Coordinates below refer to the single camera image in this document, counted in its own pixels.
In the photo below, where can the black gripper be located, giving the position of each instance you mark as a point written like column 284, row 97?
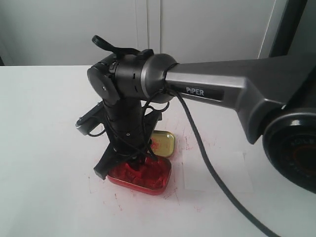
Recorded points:
column 129, row 127

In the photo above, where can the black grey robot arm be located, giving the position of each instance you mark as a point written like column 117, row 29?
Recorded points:
column 274, row 98

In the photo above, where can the white cabinet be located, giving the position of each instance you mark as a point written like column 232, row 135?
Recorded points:
column 59, row 32

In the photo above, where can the gold tin lid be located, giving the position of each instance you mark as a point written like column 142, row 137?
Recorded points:
column 163, row 143

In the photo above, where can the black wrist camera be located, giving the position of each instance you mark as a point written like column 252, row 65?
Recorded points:
column 93, row 118

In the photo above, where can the red plastic stamp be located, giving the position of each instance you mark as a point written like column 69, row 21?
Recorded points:
column 137, row 170

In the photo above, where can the white paper sheet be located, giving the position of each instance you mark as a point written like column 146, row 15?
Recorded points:
column 230, row 166

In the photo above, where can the red ink pad tin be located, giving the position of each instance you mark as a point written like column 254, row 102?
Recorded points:
column 155, row 177

